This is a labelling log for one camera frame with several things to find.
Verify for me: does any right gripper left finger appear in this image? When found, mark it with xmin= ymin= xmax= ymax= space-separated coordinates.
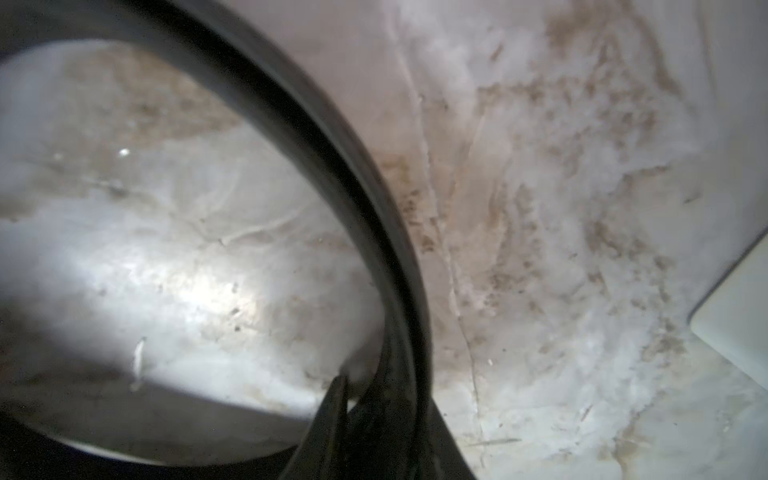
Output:
xmin=279 ymin=375 xmax=348 ymax=480

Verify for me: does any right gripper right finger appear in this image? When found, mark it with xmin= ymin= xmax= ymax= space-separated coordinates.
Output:
xmin=427 ymin=402 xmax=476 ymax=480

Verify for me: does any long black belt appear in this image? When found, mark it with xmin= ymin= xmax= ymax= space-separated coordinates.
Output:
xmin=1 ymin=1 xmax=433 ymax=479

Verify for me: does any white divided storage box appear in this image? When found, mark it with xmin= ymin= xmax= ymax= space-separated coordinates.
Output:
xmin=689 ymin=235 xmax=767 ymax=387

